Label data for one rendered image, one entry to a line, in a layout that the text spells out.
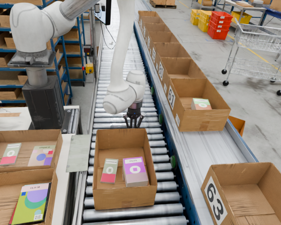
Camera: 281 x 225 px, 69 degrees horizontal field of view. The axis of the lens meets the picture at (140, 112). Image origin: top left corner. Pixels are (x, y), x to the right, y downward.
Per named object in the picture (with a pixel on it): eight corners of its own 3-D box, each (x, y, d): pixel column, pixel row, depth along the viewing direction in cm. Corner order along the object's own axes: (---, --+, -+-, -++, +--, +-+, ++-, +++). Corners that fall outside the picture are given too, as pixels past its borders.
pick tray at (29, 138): (-1, 142, 129) (-7, 131, 123) (63, 140, 134) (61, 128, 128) (-23, 181, 106) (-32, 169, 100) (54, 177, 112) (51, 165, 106)
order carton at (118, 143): (97, 149, 130) (96, 129, 120) (143, 147, 134) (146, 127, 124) (94, 210, 99) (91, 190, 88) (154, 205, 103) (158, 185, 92)
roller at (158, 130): (91, 132, 149) (90, 127, 146) (161, 131, 155) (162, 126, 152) (90, 137, 145) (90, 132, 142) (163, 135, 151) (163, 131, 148)
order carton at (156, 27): (142, 35, 284) (143, 22, 274) (163, 36, 287) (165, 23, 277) (146, 45, 253) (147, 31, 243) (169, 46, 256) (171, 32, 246)
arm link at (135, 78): (131, 89, 119) (118, 100, 109) (132, 64, 110) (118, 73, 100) (147, 95, 115) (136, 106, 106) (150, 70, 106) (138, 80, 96)
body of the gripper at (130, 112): (141, 102, 120) (139, 114, 126) (126, 102, 119) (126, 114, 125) (142, 109, 114) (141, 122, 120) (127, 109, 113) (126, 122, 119)
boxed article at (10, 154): (0, 166, 114) (-1, 164, 113) (8, 145, 127) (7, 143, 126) (15, 164, 116) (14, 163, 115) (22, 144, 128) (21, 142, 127)
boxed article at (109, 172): (100, 183, 110) (100, 181, 109) (105, 160, 123) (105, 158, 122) (114, 184, 110) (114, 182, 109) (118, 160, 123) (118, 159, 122)
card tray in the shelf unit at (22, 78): (19, 83, 226) (16, 75, 220) (29, 71, 250) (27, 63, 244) (57, 84, 230) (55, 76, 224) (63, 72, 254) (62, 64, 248)
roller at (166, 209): (81, 213, 102) (80, 207, 99) (182, 206, 109) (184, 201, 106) (80, 223, 98) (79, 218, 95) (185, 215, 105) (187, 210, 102)
